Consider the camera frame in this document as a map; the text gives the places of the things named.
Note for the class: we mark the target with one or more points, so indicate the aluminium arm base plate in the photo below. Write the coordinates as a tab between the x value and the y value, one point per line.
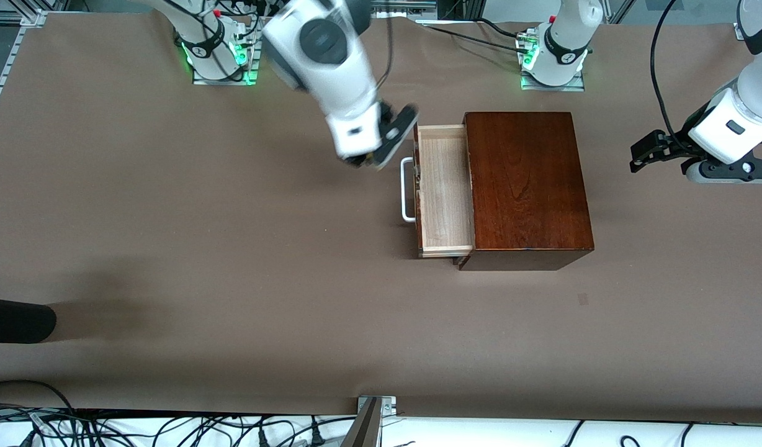
551	87
252	62

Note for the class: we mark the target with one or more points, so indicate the dark brown wooden cabinet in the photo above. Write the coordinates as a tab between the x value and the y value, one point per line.
530	186

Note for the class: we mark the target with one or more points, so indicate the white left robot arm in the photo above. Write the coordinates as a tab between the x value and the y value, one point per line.
567	37

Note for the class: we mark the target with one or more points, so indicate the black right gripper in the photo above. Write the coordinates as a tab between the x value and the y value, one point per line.
357	159

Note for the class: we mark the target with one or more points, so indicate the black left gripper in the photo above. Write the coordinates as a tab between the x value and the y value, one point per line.
681	139

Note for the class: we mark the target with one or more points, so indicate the aluminium frame structure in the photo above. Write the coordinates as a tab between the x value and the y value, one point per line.
418	7

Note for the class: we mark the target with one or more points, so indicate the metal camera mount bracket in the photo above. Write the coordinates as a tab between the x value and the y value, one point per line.
368	428

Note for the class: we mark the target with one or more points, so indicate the aluminium profile rail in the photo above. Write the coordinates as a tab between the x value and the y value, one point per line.
12	57
741	31

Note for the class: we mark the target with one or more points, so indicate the brown table cover sheet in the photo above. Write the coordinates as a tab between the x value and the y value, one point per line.
331	310

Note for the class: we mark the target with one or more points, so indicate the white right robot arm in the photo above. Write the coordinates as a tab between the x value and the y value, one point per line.
337	62

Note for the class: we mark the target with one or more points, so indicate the black cylindrical object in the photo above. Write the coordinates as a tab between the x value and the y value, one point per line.
15	320

